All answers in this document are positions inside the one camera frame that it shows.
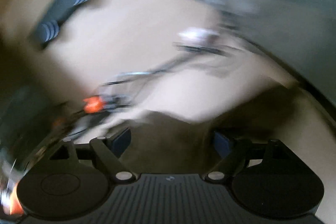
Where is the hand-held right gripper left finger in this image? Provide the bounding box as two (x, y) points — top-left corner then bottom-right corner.
(49, 127), (137, 184)

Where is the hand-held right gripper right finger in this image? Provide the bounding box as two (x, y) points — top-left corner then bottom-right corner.
(203, 131), (290, 183)

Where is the green polka dot garment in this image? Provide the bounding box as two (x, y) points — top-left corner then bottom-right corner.
(110, 82), (311, 175)

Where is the small orange object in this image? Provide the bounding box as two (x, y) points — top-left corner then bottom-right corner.
(82, 96), (103, 114)

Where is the black computer monitor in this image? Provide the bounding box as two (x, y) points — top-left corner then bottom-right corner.
(0, 85), (62, 153)

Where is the orange cloth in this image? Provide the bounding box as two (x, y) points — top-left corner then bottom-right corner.
(2, 182), (25, 215)

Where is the glass panel computer case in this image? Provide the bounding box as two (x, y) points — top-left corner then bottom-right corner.
(184, 0), (336, 114)

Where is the black cable bundle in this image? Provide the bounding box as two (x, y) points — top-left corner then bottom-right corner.
(71, 42), (238, 136)

